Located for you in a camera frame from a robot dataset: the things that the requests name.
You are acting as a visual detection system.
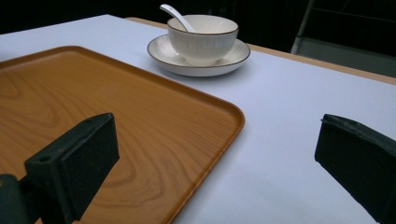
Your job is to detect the white plate with dark rim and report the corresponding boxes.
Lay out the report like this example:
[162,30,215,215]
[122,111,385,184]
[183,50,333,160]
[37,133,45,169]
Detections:
[147,34,251,77]

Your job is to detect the white ribbed bowl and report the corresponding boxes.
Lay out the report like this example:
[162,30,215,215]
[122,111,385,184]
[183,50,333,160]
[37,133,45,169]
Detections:
[166,14,240,67]

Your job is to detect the wooden tray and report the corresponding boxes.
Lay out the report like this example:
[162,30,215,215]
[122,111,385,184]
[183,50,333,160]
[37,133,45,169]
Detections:
[0,45,246,224]

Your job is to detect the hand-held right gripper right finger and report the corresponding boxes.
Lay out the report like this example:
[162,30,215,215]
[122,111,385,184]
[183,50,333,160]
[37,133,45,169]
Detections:
[314,113,396,224]

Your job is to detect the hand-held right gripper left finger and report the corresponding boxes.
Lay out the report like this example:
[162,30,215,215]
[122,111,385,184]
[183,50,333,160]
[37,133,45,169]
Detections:
[23,112,120,224]

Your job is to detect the white ceramic spoon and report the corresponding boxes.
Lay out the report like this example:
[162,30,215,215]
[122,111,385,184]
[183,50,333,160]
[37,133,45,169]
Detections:
[159,3,197,34]

